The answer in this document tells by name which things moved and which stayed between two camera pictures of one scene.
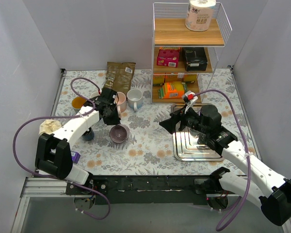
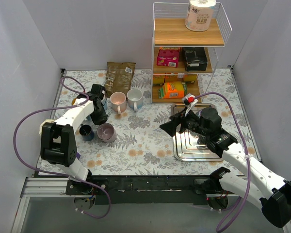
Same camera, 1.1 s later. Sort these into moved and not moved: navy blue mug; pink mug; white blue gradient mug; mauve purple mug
Moved: mauve purple mug
Not moved: white blue gradient mug; pink mug; navy blue mug
